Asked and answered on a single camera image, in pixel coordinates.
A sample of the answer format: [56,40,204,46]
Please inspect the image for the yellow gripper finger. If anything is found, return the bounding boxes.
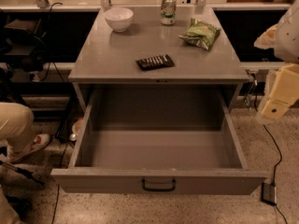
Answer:
[261,63,299,120]

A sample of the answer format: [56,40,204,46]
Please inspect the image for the black rxbar chocolate bar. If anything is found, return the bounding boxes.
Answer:
[136,54,175,71]

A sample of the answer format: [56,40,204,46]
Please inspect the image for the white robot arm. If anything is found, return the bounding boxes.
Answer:
[254,0,299,124]

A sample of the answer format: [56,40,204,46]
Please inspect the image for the open grey top drawer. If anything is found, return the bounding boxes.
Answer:
[51,85,265,195]

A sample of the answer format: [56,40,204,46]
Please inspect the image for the grey metal cabinet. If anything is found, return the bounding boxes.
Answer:
[69,6,249,107]

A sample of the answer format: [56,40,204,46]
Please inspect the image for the black power adapter box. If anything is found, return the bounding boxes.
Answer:
[261,183,278,205]

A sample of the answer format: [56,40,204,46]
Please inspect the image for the green chip bag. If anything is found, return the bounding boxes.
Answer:
[178,18,221,50]

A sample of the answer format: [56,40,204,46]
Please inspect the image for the green white soda can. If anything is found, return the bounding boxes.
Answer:
[160,0,177,25]

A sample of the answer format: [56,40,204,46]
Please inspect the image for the white ceramic bowl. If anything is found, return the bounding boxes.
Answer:
[104,7,134,32]

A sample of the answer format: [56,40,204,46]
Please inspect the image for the white red sneaker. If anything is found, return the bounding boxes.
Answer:
[7,133,51,164]

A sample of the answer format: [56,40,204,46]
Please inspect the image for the black equipment on left shelf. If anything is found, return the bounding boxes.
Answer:
[0,12,47,73]

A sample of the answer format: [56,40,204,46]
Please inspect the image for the black tripod leg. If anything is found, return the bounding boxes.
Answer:
[0,161,45,186]

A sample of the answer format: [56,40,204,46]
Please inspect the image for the person leg beige trousers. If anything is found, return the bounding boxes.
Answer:
[0,103,36,149]

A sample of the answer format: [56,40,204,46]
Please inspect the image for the black floor cable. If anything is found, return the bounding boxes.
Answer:
[263,124,289,224]

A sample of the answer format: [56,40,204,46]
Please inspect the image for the black drawer handle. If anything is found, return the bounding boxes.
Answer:
[141,179,177,192]

